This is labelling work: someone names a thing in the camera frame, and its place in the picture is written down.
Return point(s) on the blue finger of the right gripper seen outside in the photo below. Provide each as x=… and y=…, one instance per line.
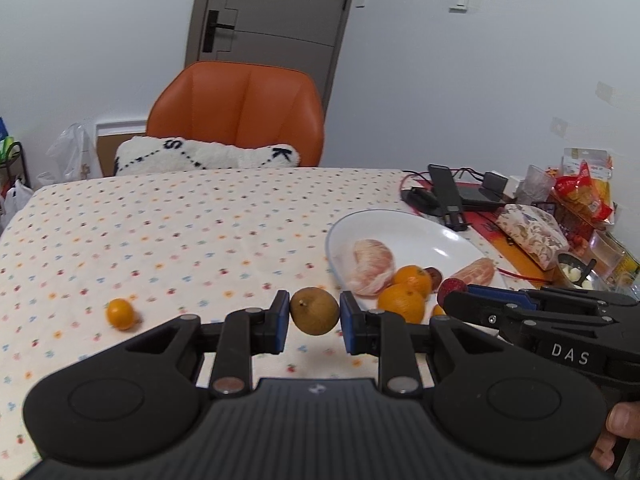
x=506, y=296

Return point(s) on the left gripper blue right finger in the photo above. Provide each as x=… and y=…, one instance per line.
x=386, y=336

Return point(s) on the white plastic bag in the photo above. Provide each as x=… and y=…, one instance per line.
x=75, y=157

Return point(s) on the bowl with garlic cloves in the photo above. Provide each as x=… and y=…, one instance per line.
x=570, y=272

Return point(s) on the large orange mandarin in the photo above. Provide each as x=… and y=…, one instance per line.
x=416, y=278

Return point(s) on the brown longan fruit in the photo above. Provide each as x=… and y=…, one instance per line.
x=314, y=311

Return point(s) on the small orange kumquat on table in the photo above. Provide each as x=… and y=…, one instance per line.
x=120, y=314

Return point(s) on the orange leather chair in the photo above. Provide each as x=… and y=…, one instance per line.
x=244, y=105

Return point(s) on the right human hand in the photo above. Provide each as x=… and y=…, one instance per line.
x=623, y=422

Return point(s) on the small orange kumquat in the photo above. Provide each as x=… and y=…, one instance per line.
x=438, y=310
x=120, y=314

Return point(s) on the black door handle lock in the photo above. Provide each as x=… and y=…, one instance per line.
x=211, y=27

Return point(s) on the clear glass cup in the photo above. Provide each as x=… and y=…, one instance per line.
x=535, y=187

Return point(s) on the peeled pomelo chunk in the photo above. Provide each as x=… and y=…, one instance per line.
x=375, y=267

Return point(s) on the black phone stand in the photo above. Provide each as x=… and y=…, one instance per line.
x=445, y=189

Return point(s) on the white ceramic plate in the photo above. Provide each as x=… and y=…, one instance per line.
x=410, y=238

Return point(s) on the white fluffy cushion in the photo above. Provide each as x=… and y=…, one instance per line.
x=148, y=155

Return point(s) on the red snack bag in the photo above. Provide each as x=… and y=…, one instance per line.
x=588, y=191

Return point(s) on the small red fruit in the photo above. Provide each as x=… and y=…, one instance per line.
x=447, y=287
x=435, y=276

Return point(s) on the black power bank device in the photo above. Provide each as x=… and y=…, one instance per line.
x=478, y=198

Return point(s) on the grey door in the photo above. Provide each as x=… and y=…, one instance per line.
x=304, y=35

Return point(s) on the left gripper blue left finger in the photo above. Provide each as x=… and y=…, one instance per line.
x=244, y=334

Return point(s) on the black metal shelf rack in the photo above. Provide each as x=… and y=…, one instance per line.
x=13, y=167

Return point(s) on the floral dotted tablecloth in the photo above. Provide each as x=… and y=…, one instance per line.
x=203, y=242

